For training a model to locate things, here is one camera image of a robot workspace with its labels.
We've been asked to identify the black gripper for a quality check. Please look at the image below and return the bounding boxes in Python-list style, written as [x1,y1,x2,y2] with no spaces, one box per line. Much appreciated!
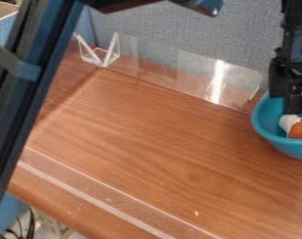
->
[269,26,302,115]

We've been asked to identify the brown and white toy mushroom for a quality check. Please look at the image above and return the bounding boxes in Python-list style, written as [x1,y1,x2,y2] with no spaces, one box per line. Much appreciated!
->
[279,115,302,139]

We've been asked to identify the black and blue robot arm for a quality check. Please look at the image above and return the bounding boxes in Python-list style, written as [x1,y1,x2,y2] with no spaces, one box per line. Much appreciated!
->
[0,0,302,203]

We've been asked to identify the blue plastic bowl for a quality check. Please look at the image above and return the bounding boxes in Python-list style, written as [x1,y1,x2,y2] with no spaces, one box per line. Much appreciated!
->
[251,91,302,161]

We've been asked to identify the clear acrylic back barrier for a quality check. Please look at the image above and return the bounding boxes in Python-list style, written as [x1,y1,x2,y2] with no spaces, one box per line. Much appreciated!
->
[107,33,265,114]

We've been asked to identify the clear acrylic barrier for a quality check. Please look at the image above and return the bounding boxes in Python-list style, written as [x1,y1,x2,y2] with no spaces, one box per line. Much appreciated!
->
[18,148,221,239]
[107,33,265,114]

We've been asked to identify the clear acrylic front barrier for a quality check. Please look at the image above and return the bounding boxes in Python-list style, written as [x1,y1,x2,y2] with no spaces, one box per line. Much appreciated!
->
[18,148,221,239]

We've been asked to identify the wooden shelf box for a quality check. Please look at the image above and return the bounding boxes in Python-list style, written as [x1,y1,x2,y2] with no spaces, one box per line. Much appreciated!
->
[0,0,23,20]

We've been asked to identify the clear acrylic corner bracket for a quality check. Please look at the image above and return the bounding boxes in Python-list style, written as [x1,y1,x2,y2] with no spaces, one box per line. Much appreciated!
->
[74,33,122,67]

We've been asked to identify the black cables under table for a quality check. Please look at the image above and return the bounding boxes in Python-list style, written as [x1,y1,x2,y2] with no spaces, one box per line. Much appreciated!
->
[0,208,39,239]

